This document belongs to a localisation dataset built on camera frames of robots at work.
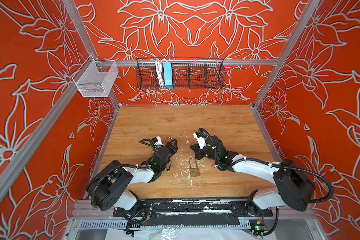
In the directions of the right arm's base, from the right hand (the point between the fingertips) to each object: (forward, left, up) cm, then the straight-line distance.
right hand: (188, 146), depth 83 cm
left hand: (+4, +7, 0) cm, 8 cm away
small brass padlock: (+5, +12, -1) cm, 13 cm away
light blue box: (+38, +11, +22) cm, 46 cm away
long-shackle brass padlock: (-10, -4, -12) cm, 16 cm away
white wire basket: (+39, +58, +20) cm, 73 cm away
